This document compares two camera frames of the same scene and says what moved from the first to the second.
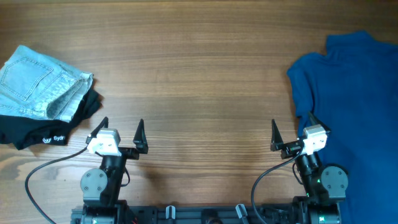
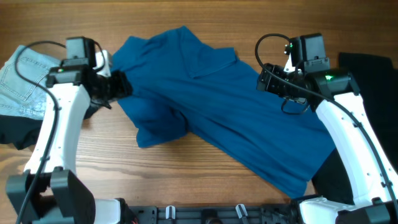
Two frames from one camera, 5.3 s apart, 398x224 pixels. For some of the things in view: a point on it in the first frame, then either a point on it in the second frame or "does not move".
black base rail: (199, 214) does not move
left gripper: (139, 142) -> (121, 88)
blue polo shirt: (352, 89) -> (183, 86)
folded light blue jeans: (33, 84) does not move
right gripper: (290, 148) -> (267, 83)
